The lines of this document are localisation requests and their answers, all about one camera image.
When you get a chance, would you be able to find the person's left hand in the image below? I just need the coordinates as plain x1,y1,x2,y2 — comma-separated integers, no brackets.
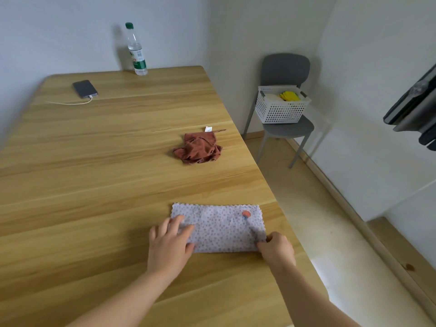
147,215,196,282

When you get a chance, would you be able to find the person's right hand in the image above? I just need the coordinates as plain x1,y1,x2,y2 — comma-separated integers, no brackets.
256,231,297,269

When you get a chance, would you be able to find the lilac dotted white cloth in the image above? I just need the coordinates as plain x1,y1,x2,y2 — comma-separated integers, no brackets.
170,203,267,253

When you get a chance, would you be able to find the white plastic basket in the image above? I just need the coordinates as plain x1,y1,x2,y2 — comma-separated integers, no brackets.
254,85,312,124

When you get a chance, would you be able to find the person's right forearm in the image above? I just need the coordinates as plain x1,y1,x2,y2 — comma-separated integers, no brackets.
272,263,362,327

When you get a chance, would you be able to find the person's left forearm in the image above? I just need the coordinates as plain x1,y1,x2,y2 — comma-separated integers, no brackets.
66,270,171,327

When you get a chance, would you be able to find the wooden table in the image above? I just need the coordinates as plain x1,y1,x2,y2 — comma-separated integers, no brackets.
0,65,329,327

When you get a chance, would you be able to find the grey smartphone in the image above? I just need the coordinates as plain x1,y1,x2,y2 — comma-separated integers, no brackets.
72,79,99,99

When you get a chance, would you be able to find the grey chair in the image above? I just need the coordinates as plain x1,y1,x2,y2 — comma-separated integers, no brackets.
242,53,315,169

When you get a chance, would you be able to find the dark grey curtain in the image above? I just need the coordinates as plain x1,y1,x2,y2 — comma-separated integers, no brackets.
383,63,436,152

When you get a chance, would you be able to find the clear green-label water bottle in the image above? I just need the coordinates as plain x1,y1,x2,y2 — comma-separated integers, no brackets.
125,22,149,76

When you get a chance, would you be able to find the white charging cable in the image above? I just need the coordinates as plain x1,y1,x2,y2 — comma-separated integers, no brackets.
46,95,93,106

